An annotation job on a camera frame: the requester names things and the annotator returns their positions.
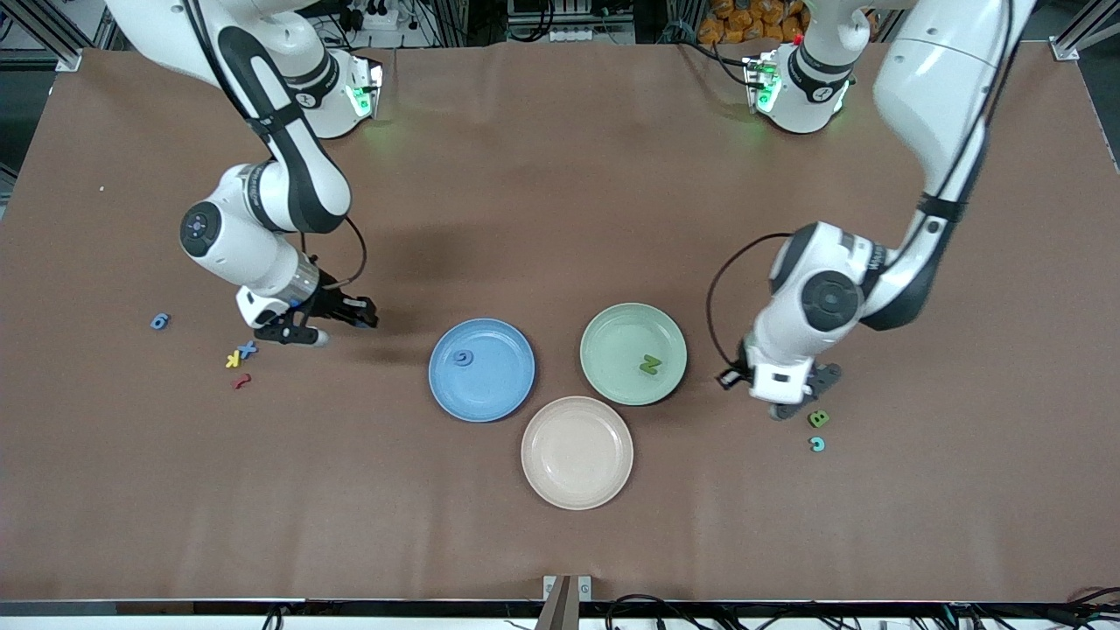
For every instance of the beige plate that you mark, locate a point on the beige plate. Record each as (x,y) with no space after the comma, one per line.
(577,452)

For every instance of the blue letter X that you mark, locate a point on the blue letter X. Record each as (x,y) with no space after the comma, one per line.
(248,349)

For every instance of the green plate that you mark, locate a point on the green plate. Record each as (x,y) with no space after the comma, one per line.
(621,337)

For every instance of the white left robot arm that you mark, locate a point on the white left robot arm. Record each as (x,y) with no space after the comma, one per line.
(779,341)

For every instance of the green letter N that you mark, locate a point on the green letter N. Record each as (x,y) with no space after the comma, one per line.
(648,365)

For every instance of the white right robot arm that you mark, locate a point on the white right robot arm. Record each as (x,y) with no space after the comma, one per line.
(236,245)

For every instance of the brown table cover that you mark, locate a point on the brown table cover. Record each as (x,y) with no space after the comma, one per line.
(560,219)

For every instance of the blue plate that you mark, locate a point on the blue plate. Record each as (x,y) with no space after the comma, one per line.
(490,385)

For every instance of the blue number six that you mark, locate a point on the blue number six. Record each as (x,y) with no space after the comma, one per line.
(154,321)

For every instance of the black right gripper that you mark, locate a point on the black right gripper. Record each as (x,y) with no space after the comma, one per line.
(332,301)

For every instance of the base connector panel green light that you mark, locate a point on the base connector panel green light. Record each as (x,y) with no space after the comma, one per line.
(363,87)
(759,83)

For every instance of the small white power strip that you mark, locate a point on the small white power strip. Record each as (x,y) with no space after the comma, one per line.
(381,19)

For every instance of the aluminium frame post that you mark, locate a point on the aluminium frame post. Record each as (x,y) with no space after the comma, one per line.
(52,39)
(1081,31)

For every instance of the pile of orange fruit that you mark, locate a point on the pile of orange fruit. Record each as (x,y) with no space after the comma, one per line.
(744,22)

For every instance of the blue letter G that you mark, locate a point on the blue letter G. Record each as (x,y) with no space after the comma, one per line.
(456,358)

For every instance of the small metal bracket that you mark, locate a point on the small metal bracket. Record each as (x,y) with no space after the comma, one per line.
(549,588)

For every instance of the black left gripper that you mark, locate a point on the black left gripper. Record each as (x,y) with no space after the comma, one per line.
(740,371)

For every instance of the long white power strip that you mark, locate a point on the long white power strip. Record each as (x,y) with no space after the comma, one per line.
(569,35)

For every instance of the green letter B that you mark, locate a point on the green letter B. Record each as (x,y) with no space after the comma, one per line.
(818,418)

